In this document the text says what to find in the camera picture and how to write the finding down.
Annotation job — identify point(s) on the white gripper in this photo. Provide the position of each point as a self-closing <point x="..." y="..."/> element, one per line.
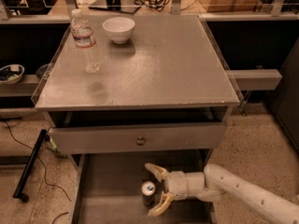
<point x="177" y="185"/>

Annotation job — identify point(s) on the redbull can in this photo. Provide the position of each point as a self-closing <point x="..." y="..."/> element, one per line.
<point x="148" y="193"/>

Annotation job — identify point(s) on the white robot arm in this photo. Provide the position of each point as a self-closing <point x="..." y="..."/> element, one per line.
<point x="212" y="183"/>

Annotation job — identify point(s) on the round brass drawer knob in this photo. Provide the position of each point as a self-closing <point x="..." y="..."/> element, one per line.
<point x="140" y="141"/>

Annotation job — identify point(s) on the grey top drawer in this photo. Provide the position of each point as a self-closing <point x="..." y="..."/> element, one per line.
<point x="111" y="139"/>

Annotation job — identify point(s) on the grey open middle drawer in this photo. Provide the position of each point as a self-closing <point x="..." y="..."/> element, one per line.
<point x="108" y="189"/>

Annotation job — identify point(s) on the grey drawer cabinet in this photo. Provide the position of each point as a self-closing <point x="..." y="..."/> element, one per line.
<point x="169" y="72"/>

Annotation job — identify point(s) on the grey side shelf ledge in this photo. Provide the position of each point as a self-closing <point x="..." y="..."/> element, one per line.
<point x="256" y="80"/>

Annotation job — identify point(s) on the black bar on floor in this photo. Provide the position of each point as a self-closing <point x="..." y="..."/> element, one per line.
<point x="18" y="193"/>

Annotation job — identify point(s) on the white ceramic bowl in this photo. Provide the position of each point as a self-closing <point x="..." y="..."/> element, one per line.
<point x="119" y="29"/>

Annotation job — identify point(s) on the dark glass bowl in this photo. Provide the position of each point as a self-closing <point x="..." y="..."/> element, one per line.
<point x="43" y="72"/>

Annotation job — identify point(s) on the clear plastic water bottle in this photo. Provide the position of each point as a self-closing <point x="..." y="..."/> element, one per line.
<point x="85" y="42"/>

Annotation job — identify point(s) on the bowl with small items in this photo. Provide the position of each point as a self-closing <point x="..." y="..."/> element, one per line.
<point x="11" y="74"/>

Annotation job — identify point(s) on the black monitor stand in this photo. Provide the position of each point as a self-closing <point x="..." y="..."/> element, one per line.
<point x="122" y="6"/>

